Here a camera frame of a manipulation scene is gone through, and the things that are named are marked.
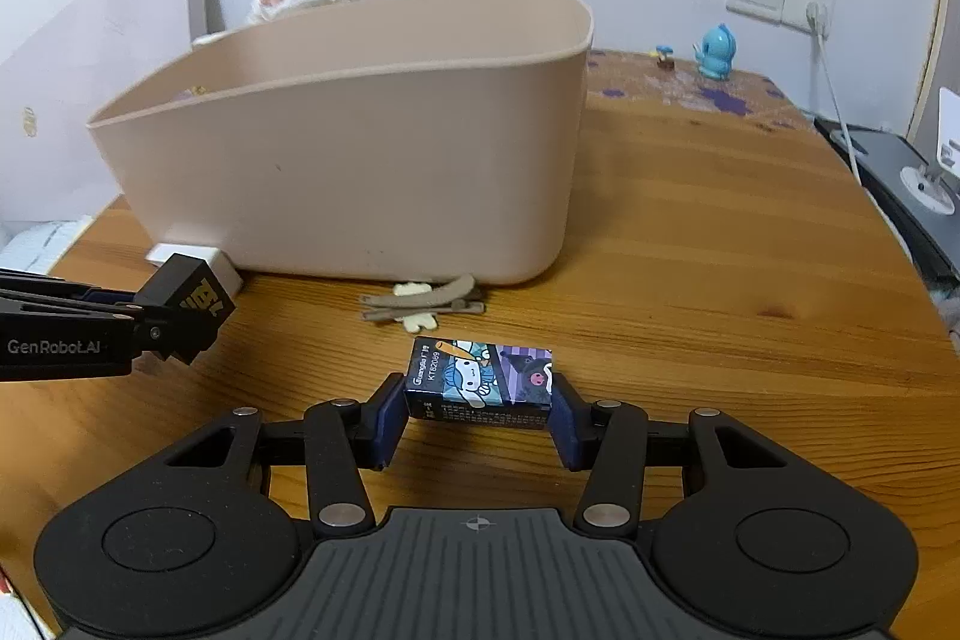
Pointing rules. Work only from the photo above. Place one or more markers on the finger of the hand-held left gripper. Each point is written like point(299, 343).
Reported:
point(52, 287)
point(187, 310)

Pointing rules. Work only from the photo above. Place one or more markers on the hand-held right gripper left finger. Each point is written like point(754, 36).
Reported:
point(390, 421)

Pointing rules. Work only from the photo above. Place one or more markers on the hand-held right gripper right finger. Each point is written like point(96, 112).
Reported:
point(564, 422)

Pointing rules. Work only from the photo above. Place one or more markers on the cartoon printed small box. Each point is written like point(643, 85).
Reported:
point(480, 381)

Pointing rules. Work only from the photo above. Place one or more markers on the beige plastic storage bin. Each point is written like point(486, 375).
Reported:
point(360, 160)

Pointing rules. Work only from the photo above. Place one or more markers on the white paper stack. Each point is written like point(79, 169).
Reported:
point(41, 246)

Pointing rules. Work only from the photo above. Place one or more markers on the small white box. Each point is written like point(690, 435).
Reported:
point(217, 271)

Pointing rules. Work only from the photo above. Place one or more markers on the brown hair clip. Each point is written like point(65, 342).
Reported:
point(450, 308)
point(442, 291)

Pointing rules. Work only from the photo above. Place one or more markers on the cream bone-shaped hair clip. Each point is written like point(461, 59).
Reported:
point(411, 290)

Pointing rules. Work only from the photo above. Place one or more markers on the white red packet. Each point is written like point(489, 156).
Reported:
point(19, 610)

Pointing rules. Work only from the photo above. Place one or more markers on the purple flowered table cloth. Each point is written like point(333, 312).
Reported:
point(712, 96)

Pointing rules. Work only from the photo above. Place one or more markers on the small brown figurine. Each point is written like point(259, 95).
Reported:
point(664, 59)

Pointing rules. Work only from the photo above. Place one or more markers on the blue figurine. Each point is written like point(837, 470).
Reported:
point(714, 51)

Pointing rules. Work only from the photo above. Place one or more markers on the black flat device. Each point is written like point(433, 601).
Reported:
point(885, 153)

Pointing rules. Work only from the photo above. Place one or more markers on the white plastic stand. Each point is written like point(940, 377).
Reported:
point(934, 186)

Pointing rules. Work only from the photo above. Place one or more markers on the wooden wall trim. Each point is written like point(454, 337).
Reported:
point(930, 10)

